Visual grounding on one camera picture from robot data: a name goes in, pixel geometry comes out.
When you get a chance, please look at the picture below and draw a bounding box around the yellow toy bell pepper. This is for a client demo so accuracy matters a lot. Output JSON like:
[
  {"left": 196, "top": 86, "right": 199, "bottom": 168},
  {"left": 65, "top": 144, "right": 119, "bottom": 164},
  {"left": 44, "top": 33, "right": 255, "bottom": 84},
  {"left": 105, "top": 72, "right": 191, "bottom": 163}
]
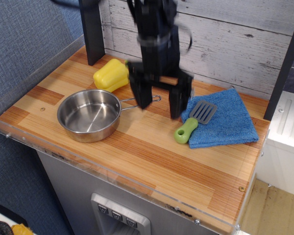
[{"left": 93, "top": 59, "right": 129, "bottom": 92}]

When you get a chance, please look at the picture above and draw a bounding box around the yellow object bottom corner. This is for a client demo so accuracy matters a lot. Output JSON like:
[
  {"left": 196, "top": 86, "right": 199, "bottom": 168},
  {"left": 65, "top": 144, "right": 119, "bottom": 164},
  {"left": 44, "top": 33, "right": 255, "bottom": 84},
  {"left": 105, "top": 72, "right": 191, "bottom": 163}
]
[{"left": 11, "top": 224, "right": 34, "bottom": 235}]

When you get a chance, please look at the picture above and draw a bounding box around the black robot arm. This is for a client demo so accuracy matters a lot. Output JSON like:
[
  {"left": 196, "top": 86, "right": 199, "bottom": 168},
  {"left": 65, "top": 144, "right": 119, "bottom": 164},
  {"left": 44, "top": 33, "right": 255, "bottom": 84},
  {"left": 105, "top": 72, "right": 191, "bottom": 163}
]
[{"left": 127, "top": 0, "right": 193, "bottom": 119}]

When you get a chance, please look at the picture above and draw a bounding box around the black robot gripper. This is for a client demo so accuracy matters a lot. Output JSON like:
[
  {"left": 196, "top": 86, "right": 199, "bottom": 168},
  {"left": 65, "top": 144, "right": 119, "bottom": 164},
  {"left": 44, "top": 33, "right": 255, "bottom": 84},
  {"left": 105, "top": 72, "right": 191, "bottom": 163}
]
[{"left": 126, "top": 36, "right": 193, "bottom": 119}]

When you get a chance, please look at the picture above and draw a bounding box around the silver dispenser panel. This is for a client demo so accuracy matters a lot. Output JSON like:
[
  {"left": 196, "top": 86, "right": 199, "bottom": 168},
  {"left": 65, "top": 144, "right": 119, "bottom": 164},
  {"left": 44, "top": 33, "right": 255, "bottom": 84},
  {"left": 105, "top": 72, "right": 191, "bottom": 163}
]
[{"left": 91, "top": 193, "right": 151, "bottom": 235}]

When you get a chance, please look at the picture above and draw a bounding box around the blue towel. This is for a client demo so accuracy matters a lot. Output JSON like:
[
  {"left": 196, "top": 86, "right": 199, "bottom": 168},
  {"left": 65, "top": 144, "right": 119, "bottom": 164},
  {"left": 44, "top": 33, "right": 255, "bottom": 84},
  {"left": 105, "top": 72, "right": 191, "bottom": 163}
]
[{"left": 181, "top": 88, "right": 259, "bottom": 149}]

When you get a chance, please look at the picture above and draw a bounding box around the left black vertical post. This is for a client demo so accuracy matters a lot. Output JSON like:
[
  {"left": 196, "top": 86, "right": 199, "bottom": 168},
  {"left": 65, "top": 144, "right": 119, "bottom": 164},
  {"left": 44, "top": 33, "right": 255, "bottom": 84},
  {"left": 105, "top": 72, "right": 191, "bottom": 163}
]
[{"left": 78, "top": 0, "right": 105, "bottom": 66}]

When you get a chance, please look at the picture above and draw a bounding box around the stainless steel pan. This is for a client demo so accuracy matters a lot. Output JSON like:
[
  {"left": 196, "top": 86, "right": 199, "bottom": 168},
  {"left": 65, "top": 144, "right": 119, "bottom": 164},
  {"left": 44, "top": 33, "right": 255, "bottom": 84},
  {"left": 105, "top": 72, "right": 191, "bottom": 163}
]
[{"left": 56, "top": 89, "right": 162, "bottom": 143}]

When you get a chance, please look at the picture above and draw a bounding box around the right black vertical post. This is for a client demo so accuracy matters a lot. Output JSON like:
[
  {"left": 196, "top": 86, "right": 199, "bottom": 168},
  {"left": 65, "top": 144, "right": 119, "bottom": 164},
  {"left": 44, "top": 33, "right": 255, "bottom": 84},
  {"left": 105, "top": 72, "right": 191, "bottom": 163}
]
[{"left": 264, "top": 32, "right": 294, "bottom": 121}]

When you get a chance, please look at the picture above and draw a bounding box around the grey spatula green handle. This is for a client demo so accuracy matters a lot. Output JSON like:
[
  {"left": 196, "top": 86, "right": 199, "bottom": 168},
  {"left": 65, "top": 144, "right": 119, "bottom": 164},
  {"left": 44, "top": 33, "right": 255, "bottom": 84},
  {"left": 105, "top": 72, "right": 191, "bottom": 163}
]
[{"left": 174, "top": 100, "right": 217, "bottom": 144}]

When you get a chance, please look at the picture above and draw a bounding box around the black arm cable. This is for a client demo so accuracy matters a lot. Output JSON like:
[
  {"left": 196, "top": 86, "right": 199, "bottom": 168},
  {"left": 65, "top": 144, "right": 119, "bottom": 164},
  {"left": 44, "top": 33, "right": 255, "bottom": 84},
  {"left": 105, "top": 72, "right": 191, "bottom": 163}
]
[{"left": 0, "top": 220, "right": 14, "bottom": 235}]

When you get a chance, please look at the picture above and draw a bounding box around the black vertical post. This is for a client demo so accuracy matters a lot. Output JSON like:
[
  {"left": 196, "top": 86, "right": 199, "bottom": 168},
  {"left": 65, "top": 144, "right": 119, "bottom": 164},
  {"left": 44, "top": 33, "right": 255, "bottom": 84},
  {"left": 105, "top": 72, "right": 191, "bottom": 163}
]
[
  {"left": 264, "top": 32, "right": 294, "bottom": 121},
  {"left": 78, "top": 0, "right": 105, "bottom": 66}
]

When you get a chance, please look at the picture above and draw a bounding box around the clear acrylic table guard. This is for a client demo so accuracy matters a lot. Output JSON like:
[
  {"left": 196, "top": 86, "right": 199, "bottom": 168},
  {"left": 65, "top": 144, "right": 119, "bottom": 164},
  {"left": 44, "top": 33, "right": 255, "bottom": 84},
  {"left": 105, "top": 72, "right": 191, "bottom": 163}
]
[{"left": 0, "top": 38, "right": 269, "bottom": 235}]

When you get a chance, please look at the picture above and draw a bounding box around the white ribbed side unit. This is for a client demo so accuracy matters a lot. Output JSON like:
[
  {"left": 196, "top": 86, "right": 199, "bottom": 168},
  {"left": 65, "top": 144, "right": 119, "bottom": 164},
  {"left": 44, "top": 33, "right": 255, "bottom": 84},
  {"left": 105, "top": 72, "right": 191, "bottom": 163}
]
[{"left": 255, "top": 91, "right": 294, "bottom": 194}]

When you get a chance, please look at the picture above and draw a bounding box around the grey metal cabinet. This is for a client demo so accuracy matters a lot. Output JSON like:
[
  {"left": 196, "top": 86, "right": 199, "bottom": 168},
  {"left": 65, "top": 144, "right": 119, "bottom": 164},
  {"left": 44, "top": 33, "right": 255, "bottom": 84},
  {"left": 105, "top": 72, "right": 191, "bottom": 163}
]
[{"left": 38, "top": 152, "right": 214, "bottom": 235}]

